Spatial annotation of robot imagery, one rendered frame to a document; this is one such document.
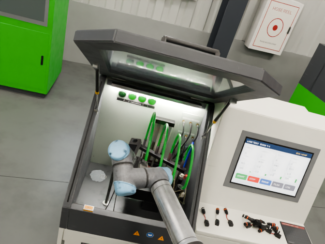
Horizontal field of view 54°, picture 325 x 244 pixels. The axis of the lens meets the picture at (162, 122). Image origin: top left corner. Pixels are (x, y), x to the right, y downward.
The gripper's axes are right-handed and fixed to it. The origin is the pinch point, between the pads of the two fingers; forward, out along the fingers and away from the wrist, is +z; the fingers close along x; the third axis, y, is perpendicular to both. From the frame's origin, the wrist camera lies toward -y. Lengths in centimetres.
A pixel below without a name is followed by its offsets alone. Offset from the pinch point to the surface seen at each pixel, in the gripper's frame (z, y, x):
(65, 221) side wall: 24, 31, -38
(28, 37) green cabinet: 153, -157, -200
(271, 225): 53, 13, 70
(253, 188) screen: 49, -6, 58
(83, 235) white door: 32, 36, -29
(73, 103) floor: 235, -112, -164
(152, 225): 29.9, 25.1, 6.7
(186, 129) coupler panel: 46, -35, 14
